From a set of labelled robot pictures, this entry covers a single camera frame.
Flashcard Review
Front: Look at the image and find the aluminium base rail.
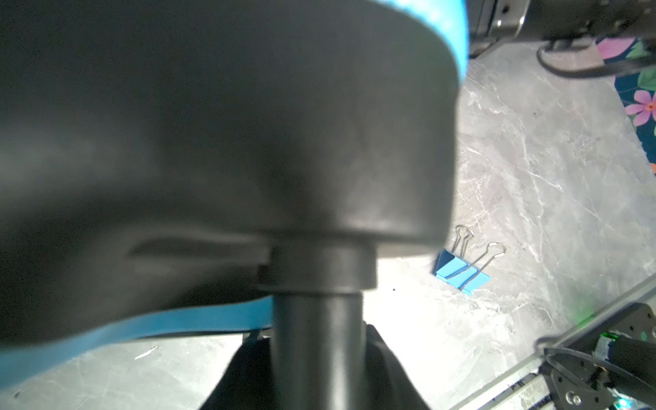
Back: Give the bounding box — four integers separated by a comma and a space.
456, 276, 655, 409

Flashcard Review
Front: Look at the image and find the blue binder clip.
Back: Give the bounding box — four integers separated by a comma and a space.
432, 225, 507, 297

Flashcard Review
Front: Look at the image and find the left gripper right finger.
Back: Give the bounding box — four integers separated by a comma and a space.
365, 324, 429, 410

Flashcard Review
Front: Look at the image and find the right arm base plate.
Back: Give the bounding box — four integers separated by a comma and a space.
534, 302, 655, 409

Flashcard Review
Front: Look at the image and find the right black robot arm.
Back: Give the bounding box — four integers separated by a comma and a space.
466, 0, 655, 80

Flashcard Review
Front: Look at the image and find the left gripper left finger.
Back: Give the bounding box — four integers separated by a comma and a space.
200, 338, 274, 410

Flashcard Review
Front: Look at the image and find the blue suitcase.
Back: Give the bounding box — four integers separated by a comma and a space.
1, 1, 469, 409

